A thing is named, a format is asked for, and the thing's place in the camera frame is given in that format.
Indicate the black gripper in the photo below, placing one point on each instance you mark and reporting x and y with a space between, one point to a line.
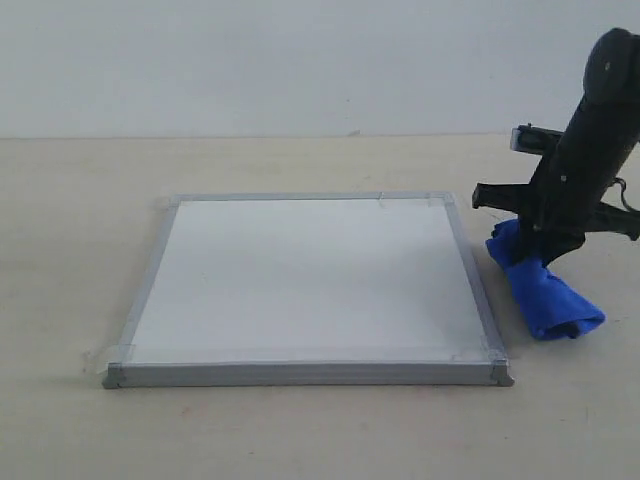
563 200

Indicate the blue cloth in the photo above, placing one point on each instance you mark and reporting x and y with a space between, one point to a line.
551 309

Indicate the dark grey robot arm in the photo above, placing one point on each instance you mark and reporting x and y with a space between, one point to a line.
612 74

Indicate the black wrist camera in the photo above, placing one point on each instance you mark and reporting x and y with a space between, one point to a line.
533 140

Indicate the white whiteboard with aluminium frame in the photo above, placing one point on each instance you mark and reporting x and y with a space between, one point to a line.
374 288

